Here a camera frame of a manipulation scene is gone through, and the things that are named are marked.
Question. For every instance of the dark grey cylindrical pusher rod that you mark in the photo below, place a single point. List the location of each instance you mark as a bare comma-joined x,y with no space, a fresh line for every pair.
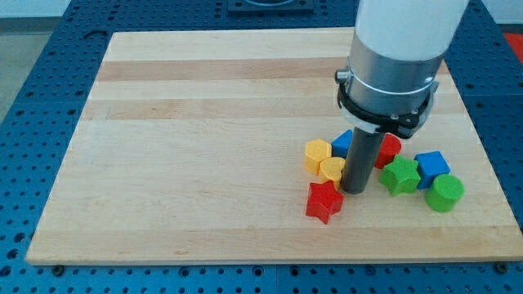
360,160

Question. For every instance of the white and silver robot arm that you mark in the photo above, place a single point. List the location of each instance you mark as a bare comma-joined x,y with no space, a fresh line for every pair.
389,80

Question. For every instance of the yellow heart block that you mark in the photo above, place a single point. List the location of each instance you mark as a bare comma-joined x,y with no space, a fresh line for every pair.
331,170

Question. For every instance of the blue triangular block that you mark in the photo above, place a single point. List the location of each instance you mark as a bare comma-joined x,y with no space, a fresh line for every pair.
341,144

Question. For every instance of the red round block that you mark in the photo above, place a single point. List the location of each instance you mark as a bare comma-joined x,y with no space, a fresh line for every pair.
391,146

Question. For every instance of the yellow hexagon block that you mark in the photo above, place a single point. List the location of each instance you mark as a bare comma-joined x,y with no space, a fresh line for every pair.
316,151

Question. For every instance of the green star block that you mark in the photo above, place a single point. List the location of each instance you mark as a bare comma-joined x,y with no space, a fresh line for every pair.
400,176

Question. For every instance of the red star block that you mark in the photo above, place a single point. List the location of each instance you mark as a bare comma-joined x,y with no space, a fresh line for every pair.
323,201

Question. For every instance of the blue cube block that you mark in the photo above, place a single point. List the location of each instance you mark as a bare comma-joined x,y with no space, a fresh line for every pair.
430,166

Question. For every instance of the green cylinder block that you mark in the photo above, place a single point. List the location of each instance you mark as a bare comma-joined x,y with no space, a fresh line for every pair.
444,193

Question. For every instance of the light wooden board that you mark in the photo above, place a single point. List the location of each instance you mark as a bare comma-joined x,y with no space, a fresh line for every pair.
190,151

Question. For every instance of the dark mounting plate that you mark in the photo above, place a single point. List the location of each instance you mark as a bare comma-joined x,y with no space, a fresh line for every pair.
243,7

